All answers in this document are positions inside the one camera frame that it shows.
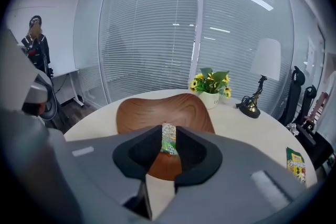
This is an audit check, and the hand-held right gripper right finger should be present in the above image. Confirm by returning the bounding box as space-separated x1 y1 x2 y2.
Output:
162 125 308 224

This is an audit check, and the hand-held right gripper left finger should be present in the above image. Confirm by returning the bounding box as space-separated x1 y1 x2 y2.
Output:
64 125 163 224

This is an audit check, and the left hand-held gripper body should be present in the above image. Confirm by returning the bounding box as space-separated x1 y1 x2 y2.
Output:
0 28 53 113

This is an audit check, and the green snack packet with sweets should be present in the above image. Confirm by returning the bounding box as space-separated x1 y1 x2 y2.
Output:
285 146 307 187

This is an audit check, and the green patterned snack packet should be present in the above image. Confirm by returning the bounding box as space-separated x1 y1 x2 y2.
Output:
160 122 181 156

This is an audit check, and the brown wooden container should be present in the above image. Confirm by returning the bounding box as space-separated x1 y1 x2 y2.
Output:
115 93 216 182

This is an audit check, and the white round table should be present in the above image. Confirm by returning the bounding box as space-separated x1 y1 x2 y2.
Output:
64 89 318 221

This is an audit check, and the white desk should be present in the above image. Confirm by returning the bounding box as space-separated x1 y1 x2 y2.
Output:
51 68 85 107

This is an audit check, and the crumpled silver foil item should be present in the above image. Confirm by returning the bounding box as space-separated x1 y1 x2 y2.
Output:
286 122 300 136

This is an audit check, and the sunflower plant in white pot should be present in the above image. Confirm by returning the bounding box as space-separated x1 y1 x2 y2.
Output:
189 67 233 110

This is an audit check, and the tall black office chair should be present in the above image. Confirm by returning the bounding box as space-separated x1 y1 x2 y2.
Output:
278 65 307 126

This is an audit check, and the short black office chair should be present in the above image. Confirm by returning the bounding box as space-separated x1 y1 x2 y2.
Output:
299 85 318 124

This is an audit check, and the table lamp with white shade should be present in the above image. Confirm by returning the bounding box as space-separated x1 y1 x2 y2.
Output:
238 38 282 119

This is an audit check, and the black lamp cable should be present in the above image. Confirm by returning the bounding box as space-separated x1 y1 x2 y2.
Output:
235 95 257 110

